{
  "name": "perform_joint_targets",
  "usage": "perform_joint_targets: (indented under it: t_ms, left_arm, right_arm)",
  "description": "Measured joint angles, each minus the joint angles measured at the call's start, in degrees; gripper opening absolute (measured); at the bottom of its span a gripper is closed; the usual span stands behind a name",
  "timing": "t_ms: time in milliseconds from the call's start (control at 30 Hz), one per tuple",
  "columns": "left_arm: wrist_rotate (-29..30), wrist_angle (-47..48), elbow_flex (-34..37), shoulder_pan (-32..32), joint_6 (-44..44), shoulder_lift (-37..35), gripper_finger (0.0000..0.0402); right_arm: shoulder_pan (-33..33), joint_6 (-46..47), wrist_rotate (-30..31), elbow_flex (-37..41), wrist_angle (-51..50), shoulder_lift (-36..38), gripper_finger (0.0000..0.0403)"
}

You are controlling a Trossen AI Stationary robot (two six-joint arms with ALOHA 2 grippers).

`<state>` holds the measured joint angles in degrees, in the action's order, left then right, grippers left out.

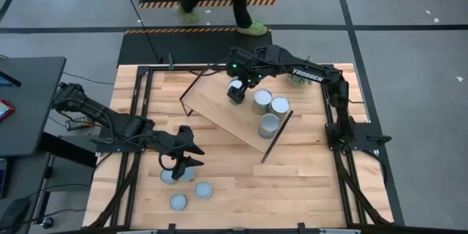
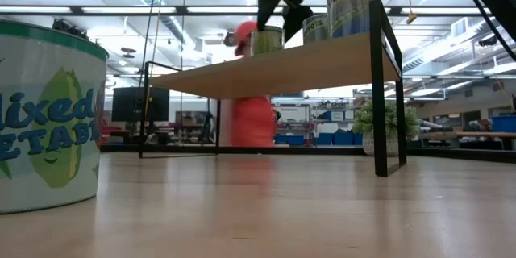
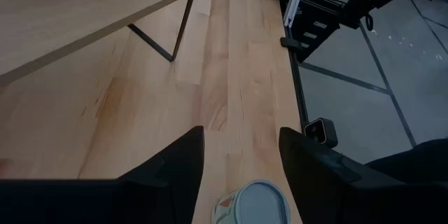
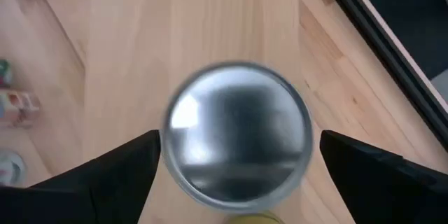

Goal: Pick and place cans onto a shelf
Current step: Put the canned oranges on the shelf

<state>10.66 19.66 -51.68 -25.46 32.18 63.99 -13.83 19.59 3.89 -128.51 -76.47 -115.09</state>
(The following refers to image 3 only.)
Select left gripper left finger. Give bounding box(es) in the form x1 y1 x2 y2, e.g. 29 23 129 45
0 125 205 224

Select small black table camera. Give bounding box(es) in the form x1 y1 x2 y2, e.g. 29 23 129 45
303 117 339 149

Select black frame clamp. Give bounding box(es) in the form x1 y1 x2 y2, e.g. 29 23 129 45
279 36 302 50

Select black bracket plate with labels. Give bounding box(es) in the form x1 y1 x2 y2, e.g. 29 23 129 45
290 1 340 64

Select silver aluminium frame post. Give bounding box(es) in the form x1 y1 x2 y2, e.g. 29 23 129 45
282 0 309 29

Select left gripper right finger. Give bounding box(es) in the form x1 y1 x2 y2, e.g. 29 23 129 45
279 127 448 224

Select mixed vegetables labelled can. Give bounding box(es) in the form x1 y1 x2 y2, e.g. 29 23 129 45
211 179 291 224

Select wooden shelf with black frame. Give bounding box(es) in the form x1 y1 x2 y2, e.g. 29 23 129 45
0 0 203 87

